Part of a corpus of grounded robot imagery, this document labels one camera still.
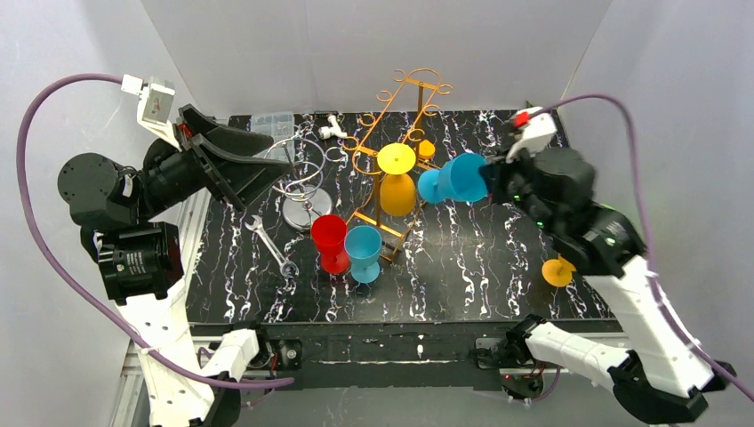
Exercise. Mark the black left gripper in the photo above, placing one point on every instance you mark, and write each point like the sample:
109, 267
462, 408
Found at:
203, 159

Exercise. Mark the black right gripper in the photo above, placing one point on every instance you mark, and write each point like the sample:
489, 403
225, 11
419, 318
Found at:
506, 179

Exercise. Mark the blue plastic goblet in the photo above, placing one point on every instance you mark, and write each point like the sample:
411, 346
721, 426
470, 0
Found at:
458, 180
363, 245

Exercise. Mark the yellow plastic wine glass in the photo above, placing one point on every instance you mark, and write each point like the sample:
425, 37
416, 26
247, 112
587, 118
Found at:
397, 190

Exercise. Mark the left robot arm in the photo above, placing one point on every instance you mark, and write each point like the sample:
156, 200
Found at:
139, 258

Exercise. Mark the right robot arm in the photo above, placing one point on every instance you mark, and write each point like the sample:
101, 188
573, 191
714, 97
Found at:
658, 379

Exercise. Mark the clear plastic organizer box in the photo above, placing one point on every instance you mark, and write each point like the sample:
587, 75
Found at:
279, 125

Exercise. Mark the small orange cup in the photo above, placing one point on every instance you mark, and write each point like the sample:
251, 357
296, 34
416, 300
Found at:
426, 150

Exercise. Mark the white pipe fitting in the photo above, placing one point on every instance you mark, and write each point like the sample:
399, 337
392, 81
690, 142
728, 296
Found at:
332, 130

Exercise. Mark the red plastic goblet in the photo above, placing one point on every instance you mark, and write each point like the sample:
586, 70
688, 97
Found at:
328, 233

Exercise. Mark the orange plastic goblet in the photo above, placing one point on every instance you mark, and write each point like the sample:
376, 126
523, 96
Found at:
558, 272

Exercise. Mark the silver wrench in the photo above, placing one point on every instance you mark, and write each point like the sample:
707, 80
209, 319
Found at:
287, 268

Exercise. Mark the blue plastic goblet front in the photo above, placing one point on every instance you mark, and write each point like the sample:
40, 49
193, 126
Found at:
363, 245

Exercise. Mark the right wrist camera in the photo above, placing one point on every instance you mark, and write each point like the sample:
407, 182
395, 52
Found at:
532, 131

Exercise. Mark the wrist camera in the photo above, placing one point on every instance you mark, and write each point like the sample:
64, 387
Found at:
532, 131
154, 105

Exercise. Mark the silver wire glass rack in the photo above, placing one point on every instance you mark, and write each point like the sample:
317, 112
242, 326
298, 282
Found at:
305, 198

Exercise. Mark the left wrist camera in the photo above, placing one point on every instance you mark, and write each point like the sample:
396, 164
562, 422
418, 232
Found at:
154, 105

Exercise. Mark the gold wire glass rack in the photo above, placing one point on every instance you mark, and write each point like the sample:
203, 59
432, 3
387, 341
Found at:
429, 84

